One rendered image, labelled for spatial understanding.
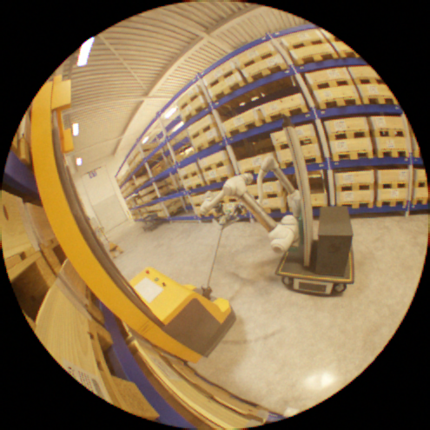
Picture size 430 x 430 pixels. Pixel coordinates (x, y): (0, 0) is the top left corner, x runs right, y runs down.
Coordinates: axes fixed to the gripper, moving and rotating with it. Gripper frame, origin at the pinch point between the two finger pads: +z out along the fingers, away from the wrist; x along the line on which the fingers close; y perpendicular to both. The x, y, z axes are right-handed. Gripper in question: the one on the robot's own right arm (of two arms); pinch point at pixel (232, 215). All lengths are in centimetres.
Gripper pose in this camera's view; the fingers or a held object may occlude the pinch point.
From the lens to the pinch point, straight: 184.0
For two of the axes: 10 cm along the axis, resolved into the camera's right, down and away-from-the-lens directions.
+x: 5.4, 6.4, 5.5
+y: 4.4, 3.4, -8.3
